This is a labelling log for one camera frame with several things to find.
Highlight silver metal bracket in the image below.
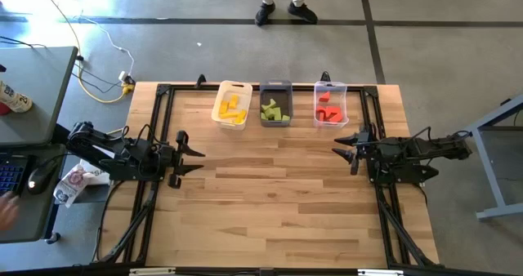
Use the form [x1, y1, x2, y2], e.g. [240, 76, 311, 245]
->
[357, 269, 405, 276]
[128, 267, 177, 276]

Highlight white printed bottle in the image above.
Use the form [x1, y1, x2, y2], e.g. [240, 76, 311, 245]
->
[0, 79, 34, 114]

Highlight white printed snack bag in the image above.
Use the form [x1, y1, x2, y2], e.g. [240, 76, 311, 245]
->
[52, 163, 89, 209]

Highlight black backlit keyboard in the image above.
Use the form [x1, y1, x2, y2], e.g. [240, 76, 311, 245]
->
[0, 153, 29, 198]

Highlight clear plastic bin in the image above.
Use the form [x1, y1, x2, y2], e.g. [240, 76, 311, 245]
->
[313, 80, 350, 130]

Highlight yellow cable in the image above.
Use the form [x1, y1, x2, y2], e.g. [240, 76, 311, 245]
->
[77, 61, 136, 105]

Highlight person's hand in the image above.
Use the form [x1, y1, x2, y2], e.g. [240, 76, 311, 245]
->
[0, 192, 20, 231]

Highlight white plastic bin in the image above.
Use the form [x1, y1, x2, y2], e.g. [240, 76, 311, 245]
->
[210, 79, 253, 131]

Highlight white cable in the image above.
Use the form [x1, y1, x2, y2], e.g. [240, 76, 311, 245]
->
[79, 16, 136, 81]

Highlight grey-blue table frame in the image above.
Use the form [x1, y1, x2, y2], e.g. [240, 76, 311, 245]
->
[450, 94, 523, 222]

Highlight white plastic bag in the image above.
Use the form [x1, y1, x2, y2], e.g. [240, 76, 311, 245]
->
[79, 159, 112, 186]

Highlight grey desk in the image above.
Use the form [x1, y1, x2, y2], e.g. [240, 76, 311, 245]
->
[0, 46, 79, 244]

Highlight person's shoe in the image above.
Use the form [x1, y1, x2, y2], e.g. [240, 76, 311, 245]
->
[287, 1, 319, 25]
[254, 2, 277, 27]

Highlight black computer mouse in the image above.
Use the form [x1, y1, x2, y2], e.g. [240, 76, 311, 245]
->
[26, 158, 60, 195]

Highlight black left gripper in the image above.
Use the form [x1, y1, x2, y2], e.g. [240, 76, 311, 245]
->
[158, 130, 206, 189]

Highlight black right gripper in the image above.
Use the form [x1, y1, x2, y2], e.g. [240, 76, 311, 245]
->
[331, 125, 375, 176]

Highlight black aluminium table frame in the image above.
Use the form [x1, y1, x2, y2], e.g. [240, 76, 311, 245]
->
[92, 82, 440, 269]

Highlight grey plastic bin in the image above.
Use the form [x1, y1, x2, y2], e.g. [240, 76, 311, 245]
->
[258, 78, 293, 128]

